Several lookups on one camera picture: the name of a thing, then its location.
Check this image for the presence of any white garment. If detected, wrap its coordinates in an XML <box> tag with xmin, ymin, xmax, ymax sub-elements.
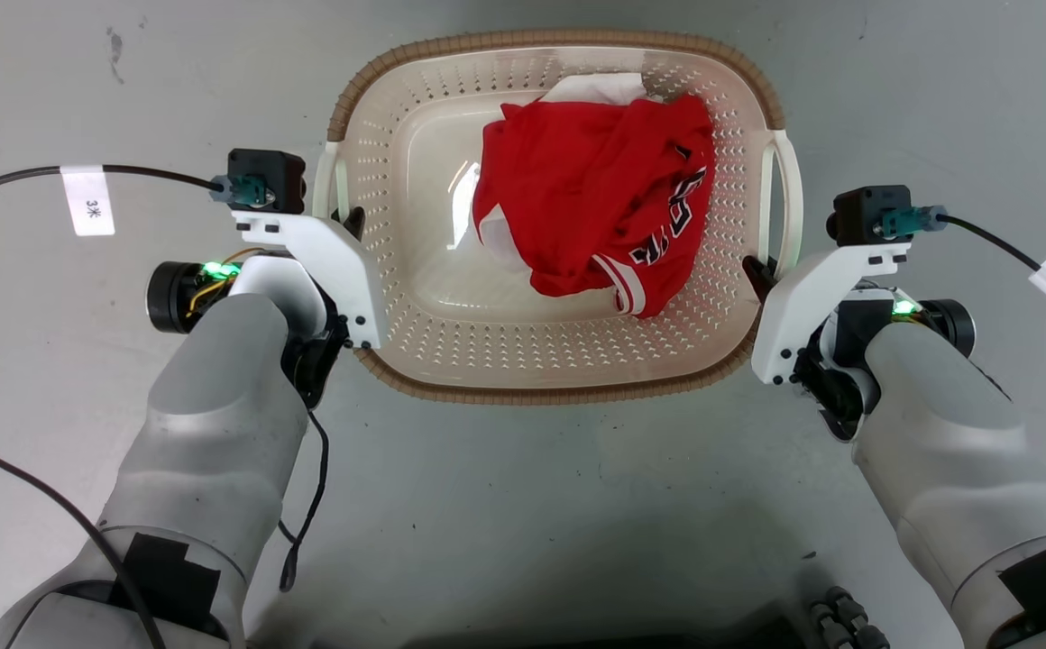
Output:
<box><xmin>541</xmin><ymin>72</ymin><xmax>668</xmax><ymax>106</ymax></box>

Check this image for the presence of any black right camera cable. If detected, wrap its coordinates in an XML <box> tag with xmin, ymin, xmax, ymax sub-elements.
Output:
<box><xmin>936</xmin><ymin>213</ymin><xmax>1046</xmax><ymax>327</ymax></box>

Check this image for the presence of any black camera cable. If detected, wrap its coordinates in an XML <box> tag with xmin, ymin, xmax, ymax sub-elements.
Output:
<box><xmin>0</xmin><ymin>163</ymin><xmax>226</xmax><ymax>214</ymax></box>
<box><xmin>936</xmin><ymin>213</ymin><xmax>1046</xmax><ymax>327</ymax></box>

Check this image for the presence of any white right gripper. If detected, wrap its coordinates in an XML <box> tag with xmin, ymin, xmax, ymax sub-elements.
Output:
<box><xmin>741</xmin><ymin>242</ymin><xmax>913</xmax><ymax>388</ymax></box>

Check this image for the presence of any black left camera cable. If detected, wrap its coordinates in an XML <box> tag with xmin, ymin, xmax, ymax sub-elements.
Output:
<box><xmin>0</xmin><ymin>163</ymin><xmax>226</xmax><ymax>214</ymax></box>

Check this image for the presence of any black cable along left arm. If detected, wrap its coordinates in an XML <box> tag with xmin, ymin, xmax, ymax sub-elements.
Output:
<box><xmin>0</xmin><ymin>422</ymin><xmax>168</xmax><ymax>649</ymax></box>

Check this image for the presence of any white rectangular cable tag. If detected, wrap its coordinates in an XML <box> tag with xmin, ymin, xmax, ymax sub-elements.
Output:
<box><xmin>60</xmin><ymin>164</ymin><xmax>116</xmax><ymax>238</ymax></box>

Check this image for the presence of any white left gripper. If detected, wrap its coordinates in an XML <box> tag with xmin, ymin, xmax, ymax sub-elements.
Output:
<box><xmin>232</xmin><ymin>206</ymin><xmax>387</xmax><ymax>351</ymax></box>

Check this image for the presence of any beige laundry basket brown rim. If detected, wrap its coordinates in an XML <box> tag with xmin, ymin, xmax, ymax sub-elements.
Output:
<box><xmin>314</xmin><ymin>29</ymin><xmax>803</xmax><ymax>406</ymax></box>

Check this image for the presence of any red sports jersey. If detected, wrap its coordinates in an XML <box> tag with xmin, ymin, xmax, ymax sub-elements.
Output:
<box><xmin>472</xmin><ymin>93</ymin><xmax>717</xmax><ymax>319</ymax></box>

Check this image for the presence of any thin black dangling cable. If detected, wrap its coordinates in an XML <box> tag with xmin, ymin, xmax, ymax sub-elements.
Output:
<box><xmin>277</xmin><ymin>407</ymin><xmax>332</xmax><ymax>594</ymax></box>

